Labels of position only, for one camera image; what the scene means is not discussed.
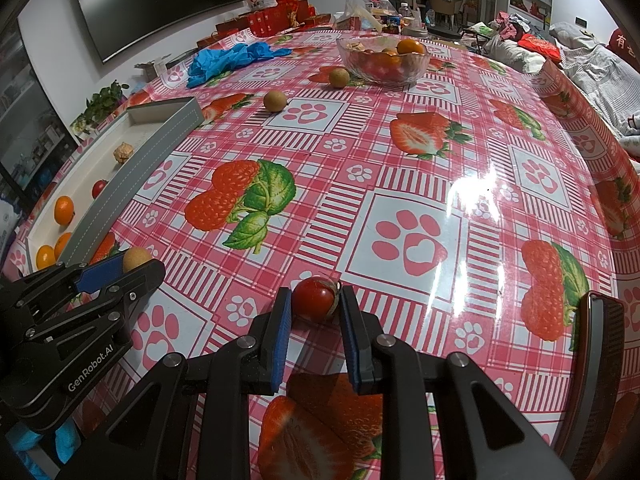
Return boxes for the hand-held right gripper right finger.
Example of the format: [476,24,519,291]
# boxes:
[337,285,576,480]

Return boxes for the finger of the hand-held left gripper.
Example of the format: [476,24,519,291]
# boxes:
[25,259,167,345]
[12,254,127,312]

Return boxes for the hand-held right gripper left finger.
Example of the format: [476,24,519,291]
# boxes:
[50,287,293,480]

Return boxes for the red cherry tomato with stem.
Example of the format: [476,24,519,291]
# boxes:
[291,275,342,323]

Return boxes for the smooth orange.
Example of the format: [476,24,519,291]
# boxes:
[54,196,76,225]

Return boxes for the white and grey tray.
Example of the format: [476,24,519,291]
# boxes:
[22,97,205,273]

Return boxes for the blue glove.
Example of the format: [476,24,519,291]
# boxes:
[7,417,83,465]

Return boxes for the dark glass cabinet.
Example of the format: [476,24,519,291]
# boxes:
[0,25,76,221]

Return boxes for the green potted plant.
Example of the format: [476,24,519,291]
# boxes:
[70,80,131,136]

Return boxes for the strawberry print tablecloth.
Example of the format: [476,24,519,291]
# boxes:
[0,30,640,480]

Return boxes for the small white cardboard box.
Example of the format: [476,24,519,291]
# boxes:
[134,57,168,81]

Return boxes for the pile of blue gloves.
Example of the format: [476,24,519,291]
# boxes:
[186,42,292,88]

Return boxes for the dark chair back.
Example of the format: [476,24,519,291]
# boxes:
[555,290,628,466]

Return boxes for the clear glass bowl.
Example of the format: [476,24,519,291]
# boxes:
[336,35,430,86]

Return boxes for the stack of red gift boxes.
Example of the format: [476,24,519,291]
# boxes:
[197,0,333,51]

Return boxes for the clear plastic bag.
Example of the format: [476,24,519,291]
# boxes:
[342,0,381,31]

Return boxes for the red folded cloth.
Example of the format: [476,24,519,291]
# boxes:
[517,34,558,63]

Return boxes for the tan dining chair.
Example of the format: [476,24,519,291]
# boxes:
[427,0,463,28]

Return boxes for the pile of colourful clothes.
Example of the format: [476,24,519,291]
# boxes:
[492,10,531,36]

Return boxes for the grey bedding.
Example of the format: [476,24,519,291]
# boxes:
[480,22,640,136]

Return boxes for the red embroidered pillow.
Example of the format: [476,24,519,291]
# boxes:
[607,27,640,68]

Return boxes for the black wall television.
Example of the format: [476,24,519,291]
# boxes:
[67,0,249,64]

